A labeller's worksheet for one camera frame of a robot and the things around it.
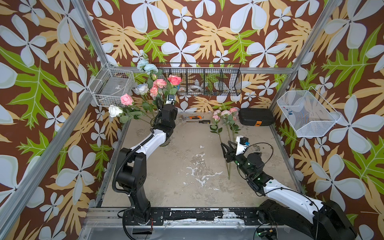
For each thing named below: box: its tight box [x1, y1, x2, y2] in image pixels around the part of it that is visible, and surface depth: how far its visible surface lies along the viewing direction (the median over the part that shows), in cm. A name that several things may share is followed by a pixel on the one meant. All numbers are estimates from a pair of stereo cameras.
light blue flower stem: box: [136, 59, 159, 75], surface depth 84 cm
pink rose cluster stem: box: [224, 108, 241, 142], surface depth 113 cm
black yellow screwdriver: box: [186, 120, 211, 124], surface depth 117 cm
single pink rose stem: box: [210, 115, 223, 144], surface depth 110 cm
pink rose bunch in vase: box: [149, 74, 182, 117], surface depth 80 cm
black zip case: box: [238, 108, 275, 127], surface depth 114 cm
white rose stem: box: [108, 104, 142, 124], surface depth 67 cm
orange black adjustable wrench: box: [178, 115, 204, 121], surface depth 121 cm
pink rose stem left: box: [120, 93, 145, 115], surface depth 67 cm
